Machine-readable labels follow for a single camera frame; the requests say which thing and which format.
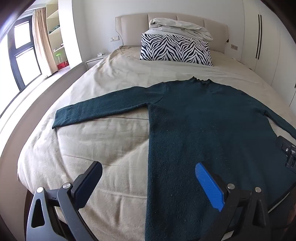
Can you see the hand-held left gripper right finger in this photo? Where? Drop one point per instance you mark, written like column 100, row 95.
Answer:
column 209, row 185

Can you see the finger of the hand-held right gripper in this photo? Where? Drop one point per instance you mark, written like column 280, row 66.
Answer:
column 288, row 148

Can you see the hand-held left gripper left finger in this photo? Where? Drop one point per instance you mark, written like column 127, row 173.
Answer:
column 89, row 180

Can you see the dark teal knit sweater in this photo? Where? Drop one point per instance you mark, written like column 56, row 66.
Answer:
column 196, row 120

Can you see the bed with beige sheet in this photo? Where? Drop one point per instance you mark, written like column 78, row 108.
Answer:
column 97, row 139

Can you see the white wardrobe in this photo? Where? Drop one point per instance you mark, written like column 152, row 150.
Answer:
column 270, row 46

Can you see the red box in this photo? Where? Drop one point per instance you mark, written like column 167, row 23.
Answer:
column 62, row 65

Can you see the white nightstand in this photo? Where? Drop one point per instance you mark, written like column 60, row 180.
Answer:
column 96, row 60

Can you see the green stool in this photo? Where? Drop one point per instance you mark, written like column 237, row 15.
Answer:
column 58, row 56

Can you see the zebra print pillow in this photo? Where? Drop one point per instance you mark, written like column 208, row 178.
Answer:
column 175, row 49

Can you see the beige curtain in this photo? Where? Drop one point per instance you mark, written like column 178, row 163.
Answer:
column 42, row 44

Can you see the black framed window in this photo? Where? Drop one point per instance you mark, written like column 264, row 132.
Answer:
column 24, row 51

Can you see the white open shelf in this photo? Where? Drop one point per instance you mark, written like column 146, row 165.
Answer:
column 56, row 30

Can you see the beige upholstered headboard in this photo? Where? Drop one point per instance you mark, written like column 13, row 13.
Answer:
column 131, row 27

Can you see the grey folded duvet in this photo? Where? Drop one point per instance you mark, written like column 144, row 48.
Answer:
column 180, row 26

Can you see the beige bed frame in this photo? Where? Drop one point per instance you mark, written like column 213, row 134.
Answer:
column 30, row 99

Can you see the wall socket panel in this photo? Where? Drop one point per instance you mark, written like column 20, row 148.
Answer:
column 113, row 39
column 234, row 47

